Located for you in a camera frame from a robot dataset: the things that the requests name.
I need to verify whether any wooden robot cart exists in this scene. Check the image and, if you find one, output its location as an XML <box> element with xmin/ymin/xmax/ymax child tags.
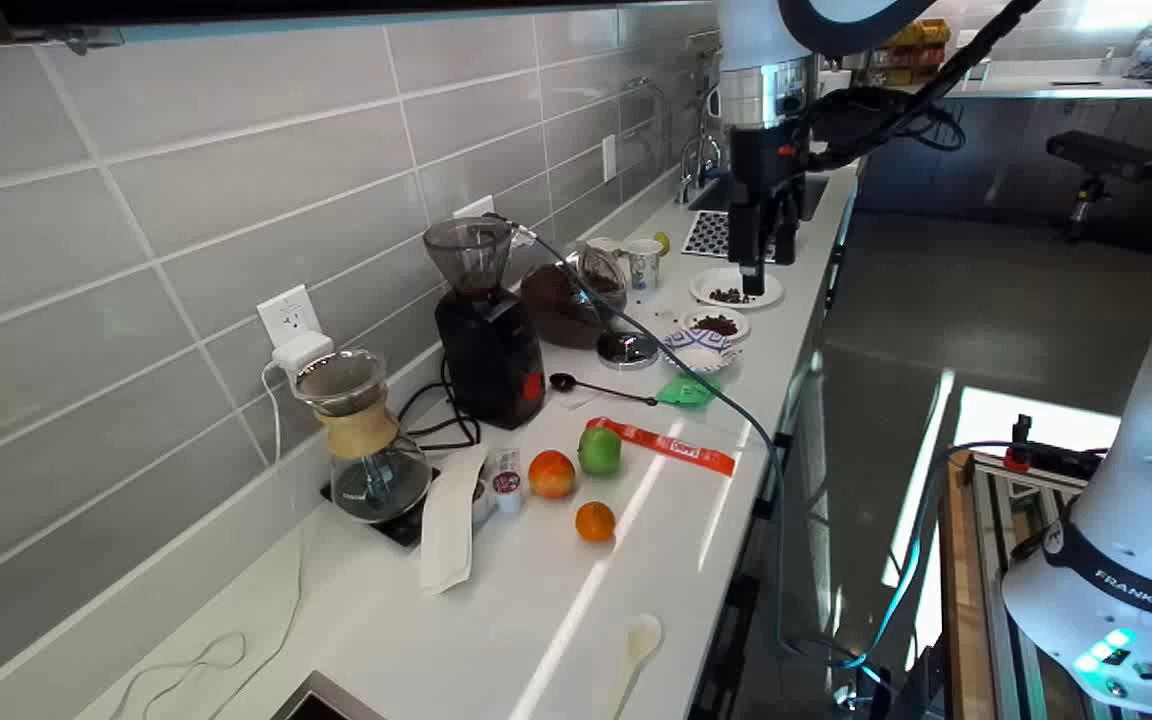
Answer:
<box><xmin>941</xmin><ymin>413</ymin><xmax>1117</xmax><ymax>720</ymax></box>

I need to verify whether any thin white cable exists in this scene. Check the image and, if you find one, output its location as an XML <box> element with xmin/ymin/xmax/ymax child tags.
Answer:
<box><xmin>105</xmin><ymin>360</ymin><xmax>319</xmax><ymax>720</ymax></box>

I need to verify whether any black coffee scale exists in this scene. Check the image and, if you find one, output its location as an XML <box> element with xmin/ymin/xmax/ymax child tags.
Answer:
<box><xmin>319</xmin><ymin>459</ymin><xmax>503</xmax><ymax>552</ymax></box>

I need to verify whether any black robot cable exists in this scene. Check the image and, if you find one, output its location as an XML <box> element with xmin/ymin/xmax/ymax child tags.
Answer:
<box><xmin>799</xmin><ymin>0</ymin><xmax>1049</xmax><ymax>173</ymax></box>

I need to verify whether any blue patterned paper bowl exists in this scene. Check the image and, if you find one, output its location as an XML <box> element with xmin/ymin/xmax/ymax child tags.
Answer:
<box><xmin>666</xmin><ymin>326</ymin><xmax>742</xmax><ymax>380</ymax></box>

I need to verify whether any patterned paper cup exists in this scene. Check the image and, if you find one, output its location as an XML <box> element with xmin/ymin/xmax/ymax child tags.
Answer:
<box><xmin>629</xmin><ymin>233</ymin><xmax>674</xmax><ymax>299</ymax></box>

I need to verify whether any small orange fruit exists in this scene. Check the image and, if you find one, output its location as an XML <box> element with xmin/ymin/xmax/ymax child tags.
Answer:
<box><xmin>573</xmin><ymin>497</ymin><xmax>619</xmax><ymax>547</ymax></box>

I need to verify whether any orange stick packet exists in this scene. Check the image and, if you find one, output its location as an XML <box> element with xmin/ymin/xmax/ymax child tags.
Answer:
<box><xmin>604</xmin><ymin>414</ymin><xmax>742</xmax><ymax>480</ymax></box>

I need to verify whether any green apple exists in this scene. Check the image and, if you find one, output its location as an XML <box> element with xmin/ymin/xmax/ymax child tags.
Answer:
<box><xmin>573</xmin><ymin>413</ymin><xmax>629</xmax><ymax>482</ymax></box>

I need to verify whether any black coffee grinder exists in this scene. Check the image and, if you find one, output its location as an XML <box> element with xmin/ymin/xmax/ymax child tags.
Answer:
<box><xmin>420</xmin><ymin>211</ymin><xmax>551</xmax><ymax>436</ymax></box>

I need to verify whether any green crumpled packet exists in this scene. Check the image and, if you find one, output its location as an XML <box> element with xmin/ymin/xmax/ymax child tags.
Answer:
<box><xmin>652</xmin><ymin>372</ymin><xmax>725</xmax><ymax>414</ymax></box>

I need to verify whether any white plug adapter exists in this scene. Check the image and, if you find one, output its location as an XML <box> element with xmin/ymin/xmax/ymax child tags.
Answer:
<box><xmin>266</xmin><ymin>330</ymin><xmax>342</xmax><ymax>392</ymax></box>

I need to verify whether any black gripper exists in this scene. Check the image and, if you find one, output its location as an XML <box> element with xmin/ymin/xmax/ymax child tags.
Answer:
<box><xmin>729</xmin><ymin>123</ymin><xmax>809</xmax><ymax>305</ymax></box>

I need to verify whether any black camera on stand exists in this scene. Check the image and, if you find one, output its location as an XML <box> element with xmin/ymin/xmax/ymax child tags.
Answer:
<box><xmin>1046</xmin><ymin>129</ymin><xmax>1152</xmax><ymax>246</ymax></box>

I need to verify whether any teal cable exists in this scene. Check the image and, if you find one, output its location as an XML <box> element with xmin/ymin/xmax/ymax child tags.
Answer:
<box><xmin>836</xmin><ymin>521</ymin><xmax>937</xmax><ymax>687</ymax></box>

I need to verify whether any small white paper plate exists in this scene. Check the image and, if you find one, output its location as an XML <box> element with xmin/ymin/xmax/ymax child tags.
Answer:
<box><xmin>679</xmin><ymin>305</ymin><xmax>758</xmax><ymax>347</ymax></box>

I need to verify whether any black grinder cord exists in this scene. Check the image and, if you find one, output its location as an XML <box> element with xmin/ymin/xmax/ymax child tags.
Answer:
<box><xmin>393</xmin><ymin>377</ymin><xmax>487</xmax><ymax>455</ymax></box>

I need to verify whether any reddish orange fruit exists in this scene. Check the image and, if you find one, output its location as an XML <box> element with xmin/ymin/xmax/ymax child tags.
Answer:
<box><xmin>524</xmin><ymin>447</ymin><xmax>585</xmax><ymax>503</ymax></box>

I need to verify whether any white paper filter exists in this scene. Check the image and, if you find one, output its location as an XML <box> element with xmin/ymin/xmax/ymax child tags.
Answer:
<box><xmin>413</xmin><ymin>445</ymin><xmax>496</xmax><ymax>600</ymax></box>

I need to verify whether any large white paper plate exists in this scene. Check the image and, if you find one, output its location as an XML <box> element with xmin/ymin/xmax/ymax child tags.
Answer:
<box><xmin>683</xmin><ymin>265</ymin><xmax>787</xmax><ymax>316</ymax></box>

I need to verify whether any glass pour-over carafe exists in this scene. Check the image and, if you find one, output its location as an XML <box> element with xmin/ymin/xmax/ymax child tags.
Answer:
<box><xmin>287</xmin><ymin>343</ymin><xmax>437</xmax><ymax>529</ymax></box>

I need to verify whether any white plastic spoon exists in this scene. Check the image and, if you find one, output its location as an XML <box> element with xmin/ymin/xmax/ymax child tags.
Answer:
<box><xmin>604</xmin><ymin>608</ymin><xmax>669</xmax><ymax>720</ymax></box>

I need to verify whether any black white checkerboard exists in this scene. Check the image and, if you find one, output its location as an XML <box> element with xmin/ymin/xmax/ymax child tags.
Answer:
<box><xmin>679</xmin><ymin>208</ymin><xmax>742</xmax><ymax>259</ymax></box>

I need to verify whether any black power cable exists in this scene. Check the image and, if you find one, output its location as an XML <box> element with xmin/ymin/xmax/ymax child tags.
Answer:
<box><xmin>517</xmin><ymin>226</ymin><xmax>786</xmax><ymax>455</ymax></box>

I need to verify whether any white wall outlet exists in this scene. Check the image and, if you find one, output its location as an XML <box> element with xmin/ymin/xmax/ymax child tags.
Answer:
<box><xmin>253</xmin><ymin>279</ymin><xmax>331</xmax><ymax>372</ymax></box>

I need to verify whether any small white pod cup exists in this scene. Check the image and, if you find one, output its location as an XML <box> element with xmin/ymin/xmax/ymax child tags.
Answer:
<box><xmin>485</xmin><ymin>453</ymin><xmax>531</xmax><ymax>521</ymax></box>

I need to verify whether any glass jar with coffee beans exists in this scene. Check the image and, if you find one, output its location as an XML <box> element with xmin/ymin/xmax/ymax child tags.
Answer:
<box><xmin>517</xmin><ymin>246</ymin><xmax>635</xmax><ymax>351</ymax></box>

